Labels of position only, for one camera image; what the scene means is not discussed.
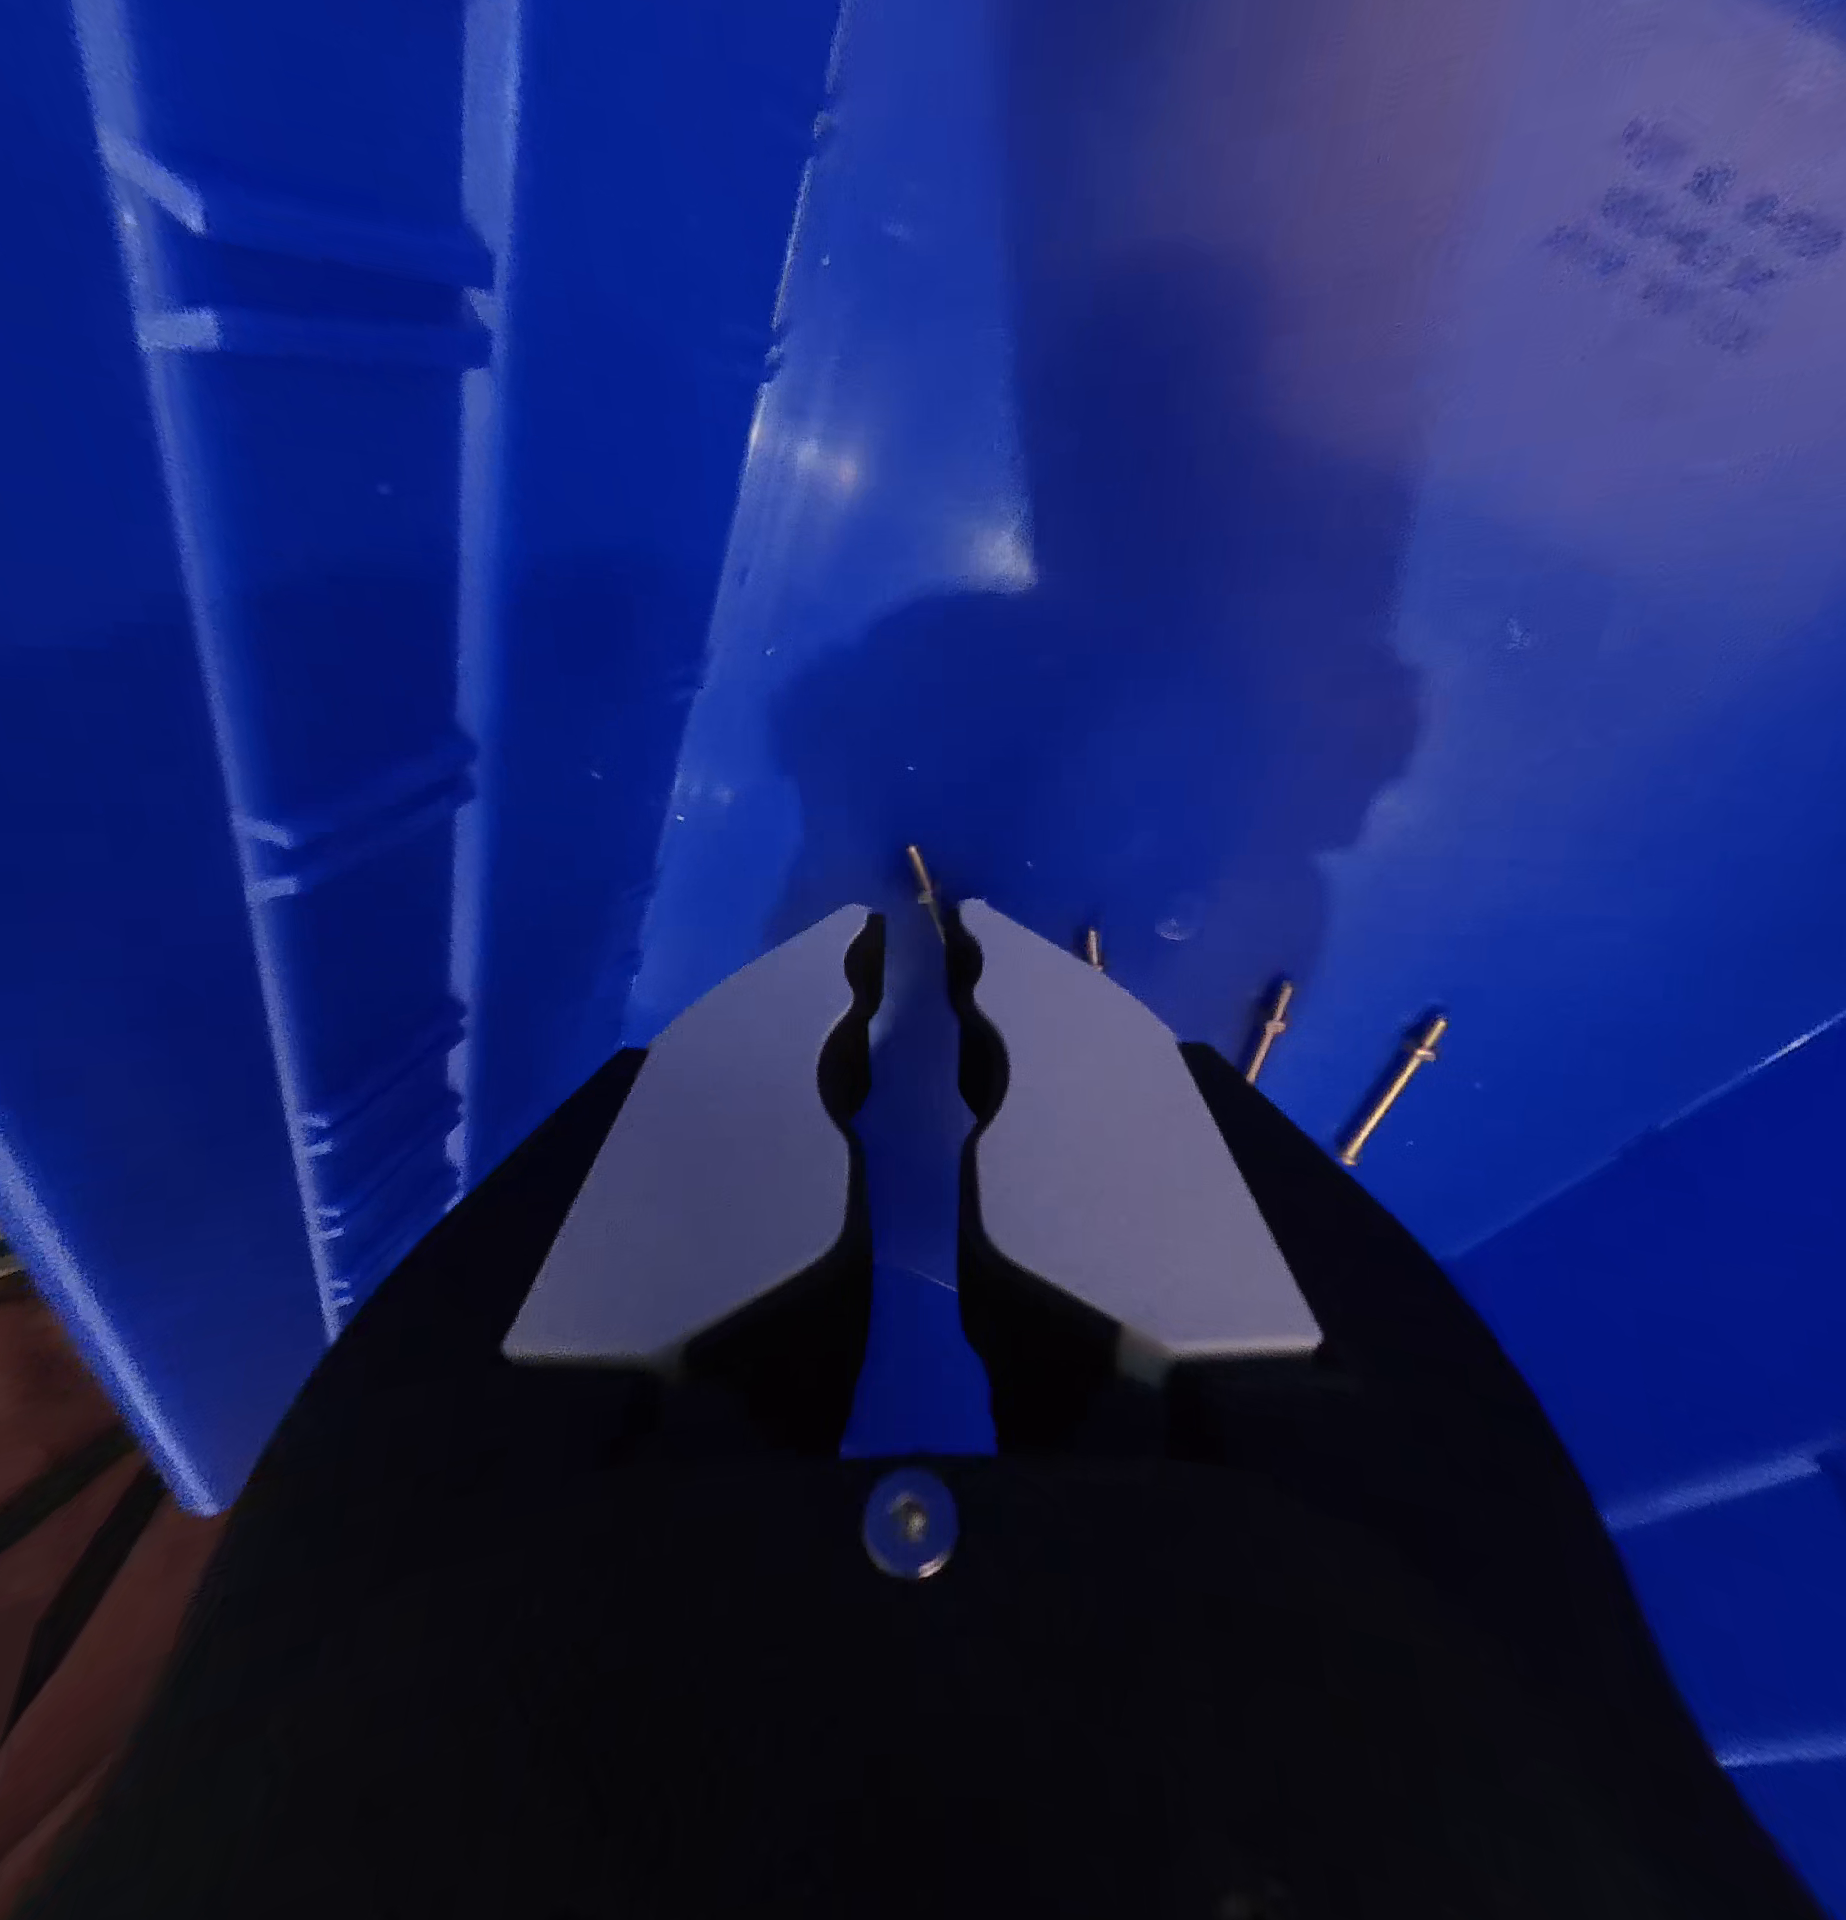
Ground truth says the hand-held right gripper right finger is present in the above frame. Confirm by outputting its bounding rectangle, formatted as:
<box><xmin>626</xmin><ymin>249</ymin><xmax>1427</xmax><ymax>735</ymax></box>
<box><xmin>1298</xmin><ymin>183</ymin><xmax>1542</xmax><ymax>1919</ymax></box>
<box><xmin>946</xmin><ymin>899</ymin><xmax>1327</xmax><ymax>1453</ymax></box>

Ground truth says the plain blue plastic bin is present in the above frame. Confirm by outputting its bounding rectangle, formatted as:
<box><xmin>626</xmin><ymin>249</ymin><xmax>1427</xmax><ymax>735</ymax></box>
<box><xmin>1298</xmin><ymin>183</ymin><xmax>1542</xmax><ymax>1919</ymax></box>
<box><xmin>0</xmin><ymin>0</ymin><xmax>1846</xmax><ymax>1920</ymax></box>

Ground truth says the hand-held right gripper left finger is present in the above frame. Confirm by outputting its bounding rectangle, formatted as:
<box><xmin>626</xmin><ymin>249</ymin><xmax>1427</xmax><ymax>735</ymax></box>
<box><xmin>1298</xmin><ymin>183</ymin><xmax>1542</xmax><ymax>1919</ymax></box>
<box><xmin>499</xmin><ymin>904</ymin><xmax>888</xmax><ymax>1453</ymax></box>

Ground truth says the black body strap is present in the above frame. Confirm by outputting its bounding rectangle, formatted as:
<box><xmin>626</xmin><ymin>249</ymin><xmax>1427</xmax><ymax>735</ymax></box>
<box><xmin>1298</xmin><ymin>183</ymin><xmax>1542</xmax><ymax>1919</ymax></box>
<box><xmin>0</xmin><ymin>1423</ymin><xmax>163</xmax><ymax>1734</ymax></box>

